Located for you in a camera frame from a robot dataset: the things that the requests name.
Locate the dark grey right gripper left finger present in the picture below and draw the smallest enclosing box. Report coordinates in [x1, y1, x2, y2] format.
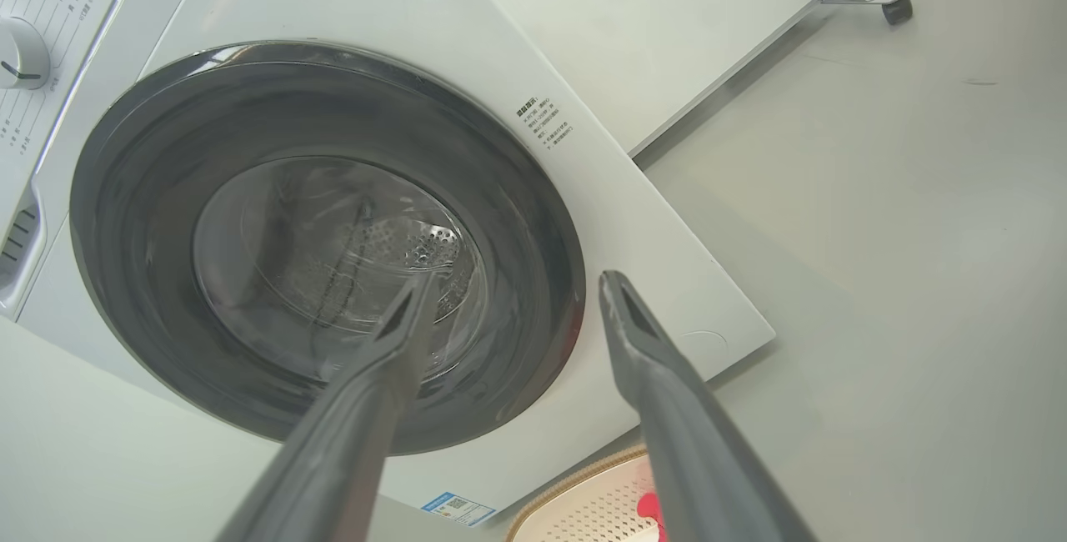
[215, 269, 443, 542]

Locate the blue energy label sticker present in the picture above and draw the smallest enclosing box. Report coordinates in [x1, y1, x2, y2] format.
[420, 491, 497, 528]

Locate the dark round washing machine door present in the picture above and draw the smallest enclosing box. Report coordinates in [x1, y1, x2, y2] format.
[69, 41, 587, 456]

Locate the beige perforated laundry basket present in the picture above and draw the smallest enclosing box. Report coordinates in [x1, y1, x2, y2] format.
[505, 445, 668, 542]

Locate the silver washing machine control knob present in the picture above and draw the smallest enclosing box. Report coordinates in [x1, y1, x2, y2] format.
[0, 16, 52, 91]

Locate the red garment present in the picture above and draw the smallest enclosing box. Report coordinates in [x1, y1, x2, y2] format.
[637, 491, 668, 542]

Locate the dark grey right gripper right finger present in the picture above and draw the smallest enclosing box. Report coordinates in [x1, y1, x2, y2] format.
[599, 269, 818, 542]

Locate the white front-loading washing machine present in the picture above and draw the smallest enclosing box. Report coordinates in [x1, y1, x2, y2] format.
[0, 0, 777, 527]

